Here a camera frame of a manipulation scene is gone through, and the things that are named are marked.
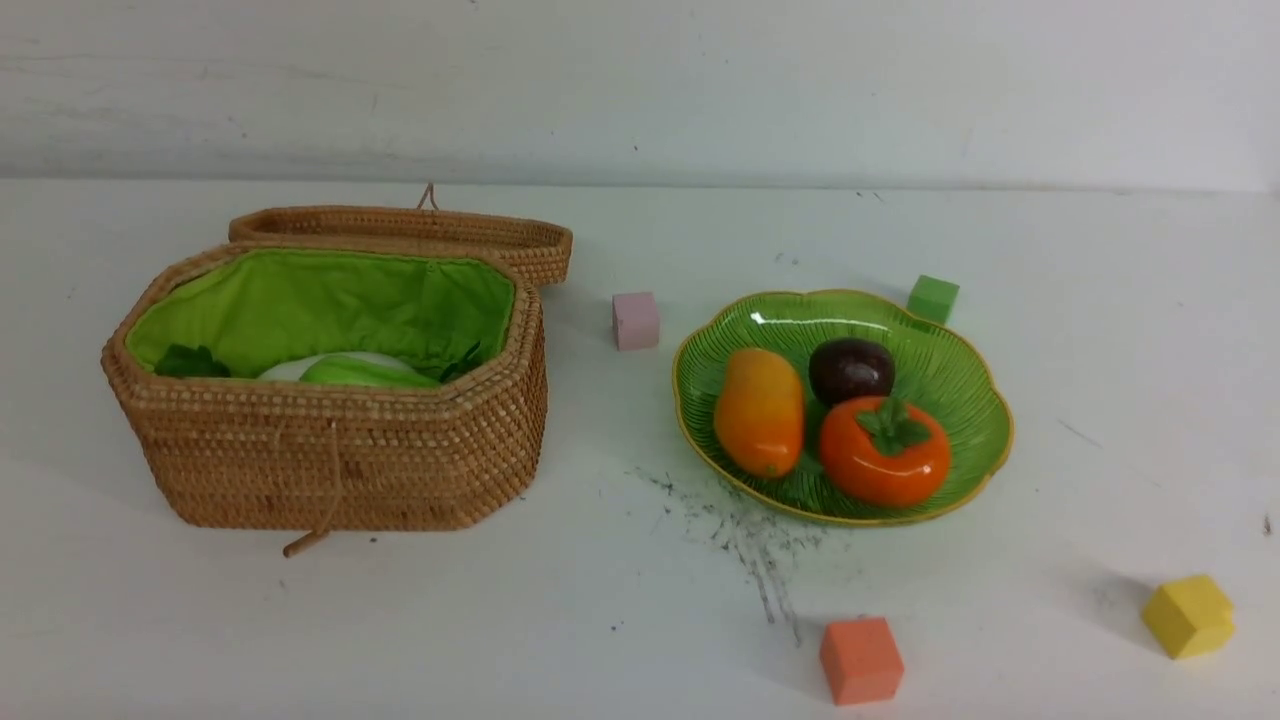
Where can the salmon orange foam cube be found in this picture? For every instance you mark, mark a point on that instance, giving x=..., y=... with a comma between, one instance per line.
x=861, y=661

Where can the pink foam cube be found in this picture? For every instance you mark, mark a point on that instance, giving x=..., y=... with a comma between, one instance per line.
x=636, y=321

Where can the woven rattan basket lid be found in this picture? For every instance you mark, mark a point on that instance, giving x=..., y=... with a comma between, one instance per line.
x=540, y=251

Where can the yellow foam cube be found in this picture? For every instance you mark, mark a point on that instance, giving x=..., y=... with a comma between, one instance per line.
x=1190, y=617

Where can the green glass leaf plate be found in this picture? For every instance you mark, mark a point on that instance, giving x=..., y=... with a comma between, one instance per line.
x=937, y=370

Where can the orange yellow toy mango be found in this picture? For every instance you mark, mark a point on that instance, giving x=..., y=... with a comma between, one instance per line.
x=759, y=419

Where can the white toy radish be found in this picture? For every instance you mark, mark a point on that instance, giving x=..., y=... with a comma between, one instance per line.
x=291, y=370

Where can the orange toy carrot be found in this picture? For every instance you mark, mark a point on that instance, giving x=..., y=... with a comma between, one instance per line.
x=181, y=361

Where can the green foam cube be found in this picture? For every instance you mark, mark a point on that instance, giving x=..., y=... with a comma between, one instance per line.
x=932, y=299

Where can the orange toy persimmon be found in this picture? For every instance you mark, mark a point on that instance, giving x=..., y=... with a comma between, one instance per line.
x=883, y=451

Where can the woven rattan basket green lining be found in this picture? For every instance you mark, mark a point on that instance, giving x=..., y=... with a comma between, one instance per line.
x=237, y=453

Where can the green toy bitter gourd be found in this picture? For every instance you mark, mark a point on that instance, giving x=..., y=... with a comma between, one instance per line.
x=365, y=370

